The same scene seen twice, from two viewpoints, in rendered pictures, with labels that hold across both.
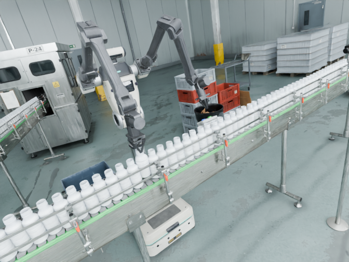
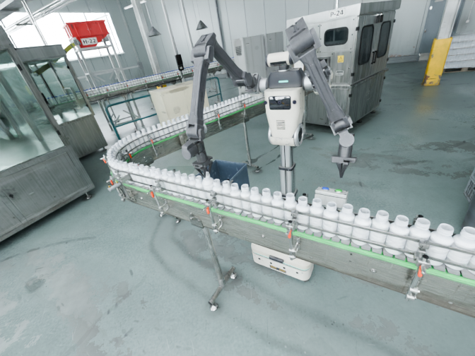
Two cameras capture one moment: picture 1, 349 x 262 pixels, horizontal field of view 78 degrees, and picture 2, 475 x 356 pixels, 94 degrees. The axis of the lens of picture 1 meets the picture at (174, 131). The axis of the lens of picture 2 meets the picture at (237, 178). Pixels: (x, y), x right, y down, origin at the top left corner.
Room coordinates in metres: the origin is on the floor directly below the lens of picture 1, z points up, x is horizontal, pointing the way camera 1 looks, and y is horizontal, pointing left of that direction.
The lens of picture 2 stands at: (0.72, -0.85, 1.78)
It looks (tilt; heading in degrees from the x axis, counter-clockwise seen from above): 31 degrees down; 67
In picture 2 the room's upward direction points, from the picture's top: 10 degrees counter-clockwise
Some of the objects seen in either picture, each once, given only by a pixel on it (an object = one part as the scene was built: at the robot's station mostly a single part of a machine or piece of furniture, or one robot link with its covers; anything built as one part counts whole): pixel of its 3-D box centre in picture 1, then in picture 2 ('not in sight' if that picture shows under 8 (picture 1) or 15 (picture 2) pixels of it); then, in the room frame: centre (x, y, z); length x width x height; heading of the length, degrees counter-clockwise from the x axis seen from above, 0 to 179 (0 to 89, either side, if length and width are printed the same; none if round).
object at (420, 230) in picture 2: (254, 112); (417, 238); (1.49, -0.61, 1.08); 0.06 x 0.06 x 0.17
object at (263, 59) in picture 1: (264, 57); not in sight; (7.99, -3.72, 0.50); 1.23 x 1.05 x 1.00; 119
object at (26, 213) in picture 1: (33, 225); (149, 177); (0.72, 0.65, 1.08); 0.06 x 0.06 x 0.17
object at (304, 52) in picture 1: (302, 53); not in sight; (6.75, -4.36, 0.59); 1.24 x 1.03 x 1.17; 123
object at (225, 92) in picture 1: (222, 92); not in sight; (4.15, -1.08, 0.55); 0.61 x 0.41 x 0.22; 124
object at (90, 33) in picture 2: not in sight; (108, 81); (0.67, 7.05, 1.40); 0.92 x 0.72 x 2.80; 13
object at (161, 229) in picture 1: (153, 206); (289, 231); (1.66, 0.34, 0.24); 0.68 x 0.53 x 0.41; 31
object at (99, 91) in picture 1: (99, 86); (436, 62); (8.47, 2.50, 0.55); 0.40 x 0.40 x 1.10; 31
